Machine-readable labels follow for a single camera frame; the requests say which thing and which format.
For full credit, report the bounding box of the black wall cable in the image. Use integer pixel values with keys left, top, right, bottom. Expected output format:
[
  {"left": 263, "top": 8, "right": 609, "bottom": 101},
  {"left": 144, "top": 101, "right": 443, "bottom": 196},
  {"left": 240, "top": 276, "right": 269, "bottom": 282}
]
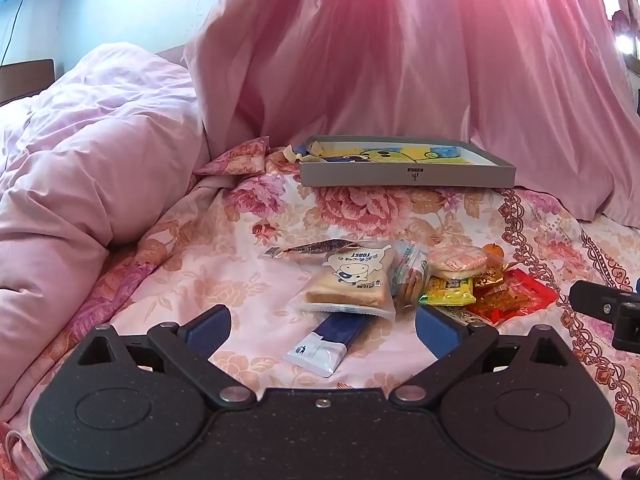
[{"left": 0, "top": 0, "right": 26, "bottom": 67}]

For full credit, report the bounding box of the yellow green snack packet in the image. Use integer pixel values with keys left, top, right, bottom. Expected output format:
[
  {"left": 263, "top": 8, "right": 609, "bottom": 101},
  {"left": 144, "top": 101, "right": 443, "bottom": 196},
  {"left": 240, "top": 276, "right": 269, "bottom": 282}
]
[{"left": 418, "top": 275, "right": 476, "bottom": 307}]

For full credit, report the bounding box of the clear biscuit packet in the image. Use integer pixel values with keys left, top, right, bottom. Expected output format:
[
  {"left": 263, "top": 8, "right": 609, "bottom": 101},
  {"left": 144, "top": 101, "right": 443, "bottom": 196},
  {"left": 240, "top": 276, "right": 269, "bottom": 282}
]
[{"left": 389, "top": 240, "right": 431, "bottom": 312}]

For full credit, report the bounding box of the pink duvet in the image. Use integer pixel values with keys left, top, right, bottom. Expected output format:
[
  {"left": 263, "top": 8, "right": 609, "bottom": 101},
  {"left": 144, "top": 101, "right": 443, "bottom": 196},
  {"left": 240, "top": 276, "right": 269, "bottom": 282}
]
[{"left": 0, "top": 42, "right": 213, "bottom": 413}]

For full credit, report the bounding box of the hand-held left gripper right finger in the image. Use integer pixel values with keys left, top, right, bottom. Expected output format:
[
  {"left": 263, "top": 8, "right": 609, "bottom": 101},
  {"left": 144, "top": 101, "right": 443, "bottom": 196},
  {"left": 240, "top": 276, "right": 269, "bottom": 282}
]
[{"left": 390, "top": 304, "right": 569, "bottom": 409}]

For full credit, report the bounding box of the pink curtain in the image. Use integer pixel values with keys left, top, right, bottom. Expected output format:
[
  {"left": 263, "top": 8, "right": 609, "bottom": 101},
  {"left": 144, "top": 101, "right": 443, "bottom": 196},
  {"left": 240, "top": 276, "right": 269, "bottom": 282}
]
[{"left": 182, "top": 0, "right": 640, "bottom": 225}]

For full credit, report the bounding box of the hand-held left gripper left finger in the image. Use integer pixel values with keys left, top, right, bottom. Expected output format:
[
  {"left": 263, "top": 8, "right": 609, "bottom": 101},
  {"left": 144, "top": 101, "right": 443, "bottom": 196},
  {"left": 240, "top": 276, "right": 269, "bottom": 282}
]
[{"left": 75, "top": 304, "right": 257, "bottom": 409}]

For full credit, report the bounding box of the wooden headboard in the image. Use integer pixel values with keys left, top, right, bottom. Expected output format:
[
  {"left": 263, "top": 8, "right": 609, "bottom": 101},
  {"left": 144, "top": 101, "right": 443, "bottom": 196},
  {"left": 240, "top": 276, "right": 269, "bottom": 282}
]
[{"left": 0, "top": 58, "right": 55, "bottom": 107}]

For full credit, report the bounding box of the gold candy packet dark print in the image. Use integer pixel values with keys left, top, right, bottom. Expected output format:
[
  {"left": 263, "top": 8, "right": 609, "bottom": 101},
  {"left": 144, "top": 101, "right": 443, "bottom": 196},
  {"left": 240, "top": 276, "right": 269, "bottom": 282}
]
[{"left": 439, "top": 305, "right": 475, "bottom": 327}]

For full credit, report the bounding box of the blue white stick packet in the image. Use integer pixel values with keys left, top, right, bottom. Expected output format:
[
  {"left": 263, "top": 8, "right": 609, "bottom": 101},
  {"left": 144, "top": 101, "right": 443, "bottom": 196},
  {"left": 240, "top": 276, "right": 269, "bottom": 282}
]
[{"left": 282, "top": 311, "right": 374, "bottom": 379}]

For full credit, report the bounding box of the grey cardboard box tray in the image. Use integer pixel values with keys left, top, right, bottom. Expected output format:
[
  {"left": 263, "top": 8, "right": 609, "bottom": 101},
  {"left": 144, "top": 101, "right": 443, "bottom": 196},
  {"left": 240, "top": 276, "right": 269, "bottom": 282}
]
[{"left": 298, "top": 135, "right": 516, "bottom": 189}]

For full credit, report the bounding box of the yellow cartoon box liner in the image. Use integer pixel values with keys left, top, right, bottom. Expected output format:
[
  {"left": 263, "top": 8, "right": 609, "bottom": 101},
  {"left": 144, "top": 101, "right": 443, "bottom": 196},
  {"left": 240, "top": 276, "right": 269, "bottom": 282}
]
[{"left": 306, "top": 142, "right": 465, "bottom": 165}]

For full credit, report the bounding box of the floral pillow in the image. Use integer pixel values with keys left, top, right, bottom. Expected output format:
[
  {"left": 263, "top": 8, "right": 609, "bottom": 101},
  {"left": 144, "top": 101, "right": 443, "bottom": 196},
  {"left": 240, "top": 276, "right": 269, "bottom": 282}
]
[{"left": 192, "top": 136, "right": 271, "bottom": 178}]

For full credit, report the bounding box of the round pink rice cracker packet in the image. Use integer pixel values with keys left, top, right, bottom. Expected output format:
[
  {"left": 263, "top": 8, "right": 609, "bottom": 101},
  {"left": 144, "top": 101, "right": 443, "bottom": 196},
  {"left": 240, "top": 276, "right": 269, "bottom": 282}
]
[{"left": 430, "top": 245, "right": 489, "bottom": 280}]

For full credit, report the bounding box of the orange gold snack packet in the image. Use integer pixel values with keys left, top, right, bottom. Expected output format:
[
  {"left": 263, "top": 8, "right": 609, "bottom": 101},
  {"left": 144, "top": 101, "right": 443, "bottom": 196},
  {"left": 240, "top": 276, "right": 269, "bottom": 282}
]
[{"left": 472, "top": 264, "right": 504, "bottom": 287}]

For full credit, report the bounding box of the floral bed sheet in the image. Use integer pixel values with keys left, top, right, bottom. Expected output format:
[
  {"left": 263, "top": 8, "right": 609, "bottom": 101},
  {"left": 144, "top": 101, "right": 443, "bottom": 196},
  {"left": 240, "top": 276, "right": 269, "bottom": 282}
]
[{"left": 0, "top": 150, "right": 640, "bottom": 480}]

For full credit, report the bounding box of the dried fish packet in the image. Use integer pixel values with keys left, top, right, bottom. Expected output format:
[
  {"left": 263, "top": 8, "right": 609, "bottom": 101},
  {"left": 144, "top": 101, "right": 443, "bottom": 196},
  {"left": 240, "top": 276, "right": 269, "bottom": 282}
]
[{"left": 263, "top": 238, "right": 364, "bottom": 261}]

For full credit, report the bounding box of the toast bread packet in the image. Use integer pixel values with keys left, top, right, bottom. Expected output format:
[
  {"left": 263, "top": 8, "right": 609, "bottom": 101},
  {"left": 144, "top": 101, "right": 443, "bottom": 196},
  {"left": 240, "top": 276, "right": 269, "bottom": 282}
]
[{"left": 299, "top": 242, "right": 397, "bottom": 321}]

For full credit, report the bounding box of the red snack packet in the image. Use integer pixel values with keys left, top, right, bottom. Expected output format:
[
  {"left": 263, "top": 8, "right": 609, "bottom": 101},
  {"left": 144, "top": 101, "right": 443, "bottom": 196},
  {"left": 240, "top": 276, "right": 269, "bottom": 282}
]
[{"left": 469, "top": 268, "right": 559, "bottom": 327}]

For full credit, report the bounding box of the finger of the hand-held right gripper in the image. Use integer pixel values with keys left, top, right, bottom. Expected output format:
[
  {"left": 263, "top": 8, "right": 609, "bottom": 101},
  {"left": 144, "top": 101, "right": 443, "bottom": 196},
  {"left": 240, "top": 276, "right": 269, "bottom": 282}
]
[{"left": 569, "top": 280, "right": 621, "bottom": 322}]

